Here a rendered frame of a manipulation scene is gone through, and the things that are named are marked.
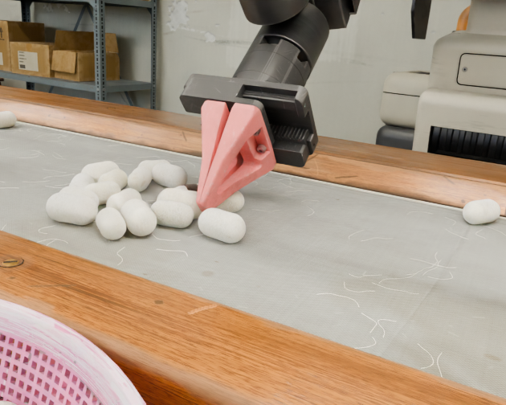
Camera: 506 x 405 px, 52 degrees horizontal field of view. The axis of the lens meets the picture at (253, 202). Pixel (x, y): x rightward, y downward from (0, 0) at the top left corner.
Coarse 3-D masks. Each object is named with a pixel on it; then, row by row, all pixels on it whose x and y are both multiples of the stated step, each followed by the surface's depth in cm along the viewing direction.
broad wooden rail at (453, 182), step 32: (0, 96) 76; (32, 96) 77; (64, 96) 80; (64, 128) 68; (96, 128) 66; (128, 128) 64; (160, 128) 63; (192, 128) 62; (320, 160) 54; (352, 160) 52; (384, 160) 52; (416, 160) 53; (448, 160) 54; (384, 192) 50; (416, 192) 49; (448, 192) 48; (480, 192) 47
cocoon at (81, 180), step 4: (76, 176) 42; (80, 176) 42; (84, 176) 42; (88, 176) 43; (72, 180) 42; (76, 180) 41; (80, 180) 41; (84, 180) 42; (88, 180) 42; (92, 180) 43; (72, 184) 41; (76, 184) 41; (80, 184) 41; (84, 184) 41; (88, 184) 42
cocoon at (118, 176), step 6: (102, 174) 44; (108, 174) 43; (114, 174) 44; (120, 174) 44; (126, 174) 45; (102, 180) 43; (108, 180) 43; (114, 180) 43; (120, 180) 44; (126, 180) 45; (120, 186) 44
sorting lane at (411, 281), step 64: (0, 128) 67; (0, 192) 43; (256, 192) 48; (320, 192) 49; (128, 256) 33; (192, 256) 33; (256, 256) 34; (320, 256) 35; (384, 256) 35; (448, 256) 36; (320, 320) 27; (384, 320) 27; (448, 320) 28
